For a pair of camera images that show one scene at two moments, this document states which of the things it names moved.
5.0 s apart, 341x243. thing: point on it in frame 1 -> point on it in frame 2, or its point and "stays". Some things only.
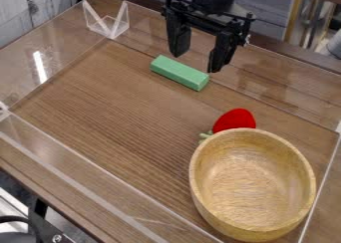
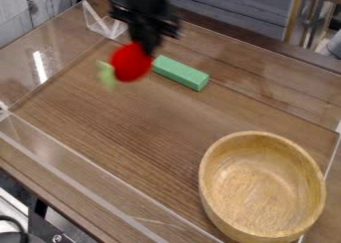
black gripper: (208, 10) -> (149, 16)
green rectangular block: (178, 72) stays
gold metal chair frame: (309, 20) stays
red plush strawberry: (231, 119) -> (129, 64)
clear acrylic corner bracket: (111, 26) stays
